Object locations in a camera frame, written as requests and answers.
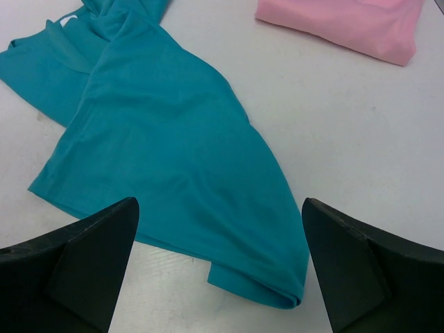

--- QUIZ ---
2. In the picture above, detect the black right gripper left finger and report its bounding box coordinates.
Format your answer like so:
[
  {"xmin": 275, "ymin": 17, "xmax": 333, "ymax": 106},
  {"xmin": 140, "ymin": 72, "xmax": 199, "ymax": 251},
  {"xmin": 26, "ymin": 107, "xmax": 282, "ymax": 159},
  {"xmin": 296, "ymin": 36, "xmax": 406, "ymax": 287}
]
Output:
[{"xmin": 1, "ymin": 198, "xmax": 139, "ymax": 332}]

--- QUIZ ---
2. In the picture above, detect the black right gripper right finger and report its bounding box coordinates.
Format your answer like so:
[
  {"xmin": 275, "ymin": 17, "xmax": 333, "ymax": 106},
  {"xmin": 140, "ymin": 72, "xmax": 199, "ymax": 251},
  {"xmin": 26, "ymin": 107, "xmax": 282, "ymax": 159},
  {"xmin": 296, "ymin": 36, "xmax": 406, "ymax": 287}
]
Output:
[{"xmin": 302, "ymin": 198, "xmax": 443, "ymax": 333}]

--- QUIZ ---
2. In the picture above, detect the teal t-shirt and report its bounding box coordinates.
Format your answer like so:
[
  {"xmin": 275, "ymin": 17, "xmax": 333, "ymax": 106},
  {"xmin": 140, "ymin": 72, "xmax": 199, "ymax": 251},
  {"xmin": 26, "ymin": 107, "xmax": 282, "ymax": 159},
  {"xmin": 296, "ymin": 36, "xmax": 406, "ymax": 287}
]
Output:
[{"xmin": 1, "ymin": 1, "xmax": 309, "ymax": 309}]

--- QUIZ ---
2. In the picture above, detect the pink folded t-shirt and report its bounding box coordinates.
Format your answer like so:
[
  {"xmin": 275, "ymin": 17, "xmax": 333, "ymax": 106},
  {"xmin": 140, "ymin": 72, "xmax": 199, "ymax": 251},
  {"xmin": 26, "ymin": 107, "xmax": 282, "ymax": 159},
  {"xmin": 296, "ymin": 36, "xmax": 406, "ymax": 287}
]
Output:
[{"xmin": 255, "ymin": 0, "xmax": 424, "ymax": 66}]

